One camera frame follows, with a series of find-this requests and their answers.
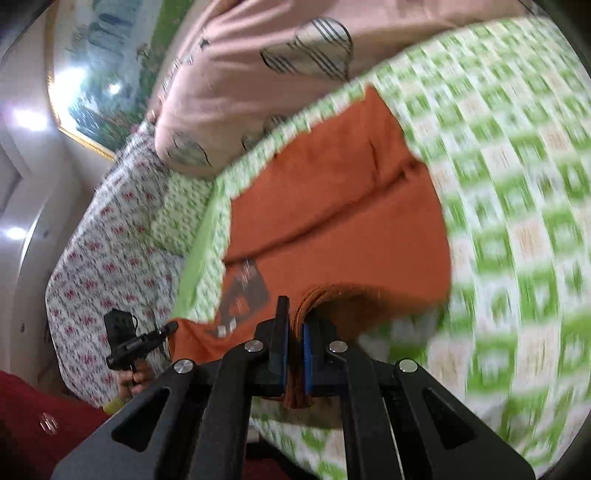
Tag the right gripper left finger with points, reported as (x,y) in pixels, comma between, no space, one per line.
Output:
(192,422)

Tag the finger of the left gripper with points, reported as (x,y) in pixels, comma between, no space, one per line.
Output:
(159,334)

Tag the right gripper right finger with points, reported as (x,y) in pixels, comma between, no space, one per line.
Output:
(398,421)

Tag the orange knit t-shirt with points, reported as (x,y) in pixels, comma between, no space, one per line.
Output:
(346,223)

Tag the red sleeve left forearm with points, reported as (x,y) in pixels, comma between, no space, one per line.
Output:
(38,430)

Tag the person's left hand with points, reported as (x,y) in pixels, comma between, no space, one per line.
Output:
(134,381)

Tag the floral quilt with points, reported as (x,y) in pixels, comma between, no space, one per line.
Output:
(109,263)

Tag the green patterned pillow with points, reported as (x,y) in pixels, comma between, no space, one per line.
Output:
(183,207)

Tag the framed landscape painting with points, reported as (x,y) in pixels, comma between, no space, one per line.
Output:
(103,59)

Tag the green patterned bed sheet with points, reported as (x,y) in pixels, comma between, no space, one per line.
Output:
(500,112)

